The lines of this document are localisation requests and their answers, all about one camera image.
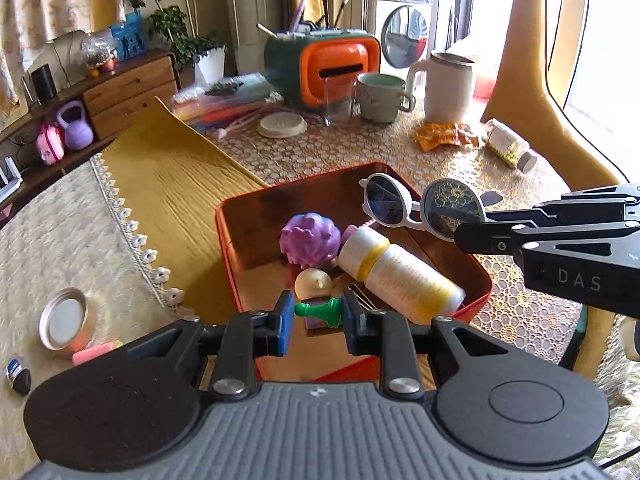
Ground black cylinder speaker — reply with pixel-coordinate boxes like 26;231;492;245
31;64;59;101

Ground white round sunglasses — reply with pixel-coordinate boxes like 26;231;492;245
359;172;505;239

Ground white router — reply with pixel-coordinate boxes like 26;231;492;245
0;157;24;197

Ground mustard yellow table runner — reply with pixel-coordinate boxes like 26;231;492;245
95;95;272;322

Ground pink white stick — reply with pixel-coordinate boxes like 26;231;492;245
216;110;264;140

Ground washing machine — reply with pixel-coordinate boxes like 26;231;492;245
367;0;437;72

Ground blue printed box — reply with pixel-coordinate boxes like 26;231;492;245
109;11;147;60

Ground red metal box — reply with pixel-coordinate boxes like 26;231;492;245
215;161;493;386

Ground purple kettlebell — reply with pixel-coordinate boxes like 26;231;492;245
56;100;95;152

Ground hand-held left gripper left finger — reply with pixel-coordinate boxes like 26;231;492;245
107;290;297;402

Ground yellow chair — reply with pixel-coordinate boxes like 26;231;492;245
480;0;640;377

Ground purple knobbly toy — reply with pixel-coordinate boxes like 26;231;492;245
280;212;343;271

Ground pink eraser stick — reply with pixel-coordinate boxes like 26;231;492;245
72;341;124;366

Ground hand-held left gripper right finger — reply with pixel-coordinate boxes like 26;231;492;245
341;289;531;404

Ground clear wrapped ornament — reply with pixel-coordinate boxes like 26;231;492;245
81;35;119;72

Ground small blue black object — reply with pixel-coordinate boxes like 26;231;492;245
6;357;32;395

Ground pink toy case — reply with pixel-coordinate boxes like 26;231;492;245
37;122;66;166

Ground white lidded mug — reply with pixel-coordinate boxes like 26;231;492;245
406;51;477;125

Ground white plant pot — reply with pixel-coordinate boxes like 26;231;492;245
192;46;227;86

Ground white round coaster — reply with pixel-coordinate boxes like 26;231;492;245
257;111;308;140

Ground green leafy plant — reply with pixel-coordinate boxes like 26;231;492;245
124;0;227;69

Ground gold glitter bottle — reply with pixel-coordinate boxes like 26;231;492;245
482;118;539;171

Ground wooden sideboard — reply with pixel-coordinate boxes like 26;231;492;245
0;49;182;222

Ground beige curtain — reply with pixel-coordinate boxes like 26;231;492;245
225;0;369;77

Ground green mug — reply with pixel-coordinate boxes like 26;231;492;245
356;72;417;124

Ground clear drinking glass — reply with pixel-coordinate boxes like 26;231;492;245
322;75;357;127

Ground green chess pawn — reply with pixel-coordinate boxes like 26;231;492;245
294;297;344;319

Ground stack of plastic pouches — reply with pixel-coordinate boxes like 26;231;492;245
172;74;286;132

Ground green orange desk organizer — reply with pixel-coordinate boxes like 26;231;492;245
263;29;382;112

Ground cream garlic toy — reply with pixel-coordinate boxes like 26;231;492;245
294;267;334;301

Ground orange snack packet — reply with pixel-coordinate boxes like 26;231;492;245
416;121;481;153

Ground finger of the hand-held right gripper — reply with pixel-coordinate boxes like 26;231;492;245
485;183;640;226
452;220;640;260

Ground white yellow plastic bottle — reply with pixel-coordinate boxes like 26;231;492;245
337;225;467;325

